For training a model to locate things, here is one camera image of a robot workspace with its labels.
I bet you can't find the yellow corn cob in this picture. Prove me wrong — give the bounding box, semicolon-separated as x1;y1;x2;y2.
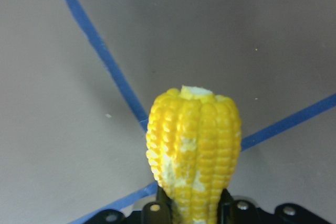
146;86;242;223

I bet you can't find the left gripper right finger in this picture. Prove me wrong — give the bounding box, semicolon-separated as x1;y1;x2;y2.
217;189;259;224

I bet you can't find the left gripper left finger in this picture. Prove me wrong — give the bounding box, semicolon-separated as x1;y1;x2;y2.
141;187;173;224

